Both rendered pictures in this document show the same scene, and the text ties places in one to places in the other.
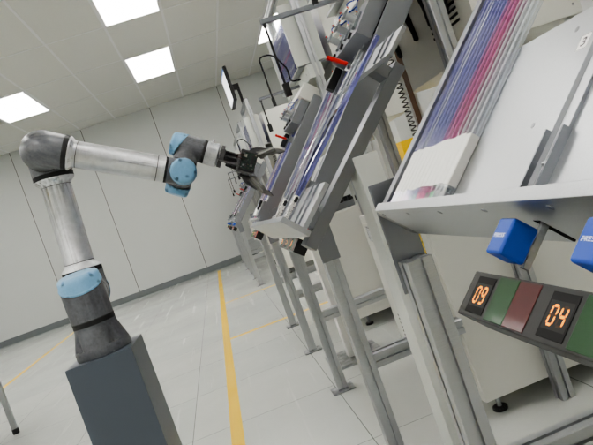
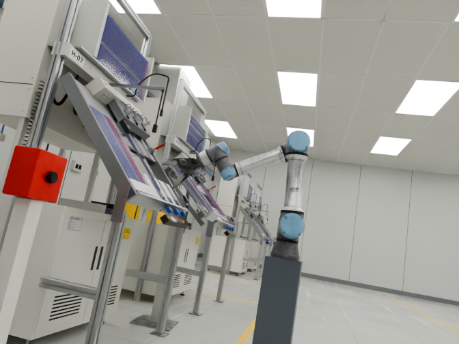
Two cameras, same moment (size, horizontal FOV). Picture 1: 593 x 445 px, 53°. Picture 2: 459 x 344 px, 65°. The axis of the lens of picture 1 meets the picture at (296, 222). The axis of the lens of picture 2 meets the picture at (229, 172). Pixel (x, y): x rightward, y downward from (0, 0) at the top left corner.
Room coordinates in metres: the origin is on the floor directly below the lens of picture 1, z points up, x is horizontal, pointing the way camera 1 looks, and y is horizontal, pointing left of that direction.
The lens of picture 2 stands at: (3.56, 0.98, 0.60)
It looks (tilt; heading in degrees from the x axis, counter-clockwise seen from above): 10 degrees up; 201
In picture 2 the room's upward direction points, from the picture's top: 10 degrees clockwise
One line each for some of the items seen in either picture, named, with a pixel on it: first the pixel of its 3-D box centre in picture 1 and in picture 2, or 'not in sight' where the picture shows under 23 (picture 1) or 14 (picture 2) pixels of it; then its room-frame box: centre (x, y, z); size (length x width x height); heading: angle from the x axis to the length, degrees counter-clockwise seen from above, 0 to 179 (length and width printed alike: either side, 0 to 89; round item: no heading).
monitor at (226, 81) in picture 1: (233, 88); not in sight; (6.64, 0.17, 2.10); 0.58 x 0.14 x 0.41; 7
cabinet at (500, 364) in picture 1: (500, 268); (39, 262); (2.00, -0.60, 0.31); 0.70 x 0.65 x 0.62; 7
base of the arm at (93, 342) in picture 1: (99, 335); (285, 248); (1.63, 0.62, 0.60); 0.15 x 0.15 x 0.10
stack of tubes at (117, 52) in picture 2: not in sight; (117, 61); (1.93, -0.49, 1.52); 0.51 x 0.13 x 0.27; 7
